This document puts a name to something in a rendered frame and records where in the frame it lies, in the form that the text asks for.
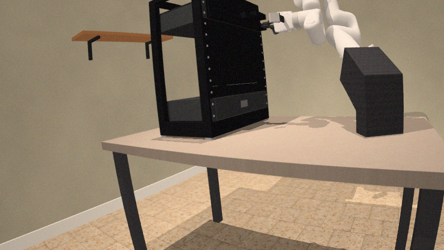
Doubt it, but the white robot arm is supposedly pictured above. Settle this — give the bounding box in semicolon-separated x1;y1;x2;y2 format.
269;0;361;59

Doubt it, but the black equipment rack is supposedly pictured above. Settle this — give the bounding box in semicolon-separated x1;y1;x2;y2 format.
149;0;269;140

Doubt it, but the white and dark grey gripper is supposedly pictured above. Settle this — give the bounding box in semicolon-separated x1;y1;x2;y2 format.
261;12;296;35

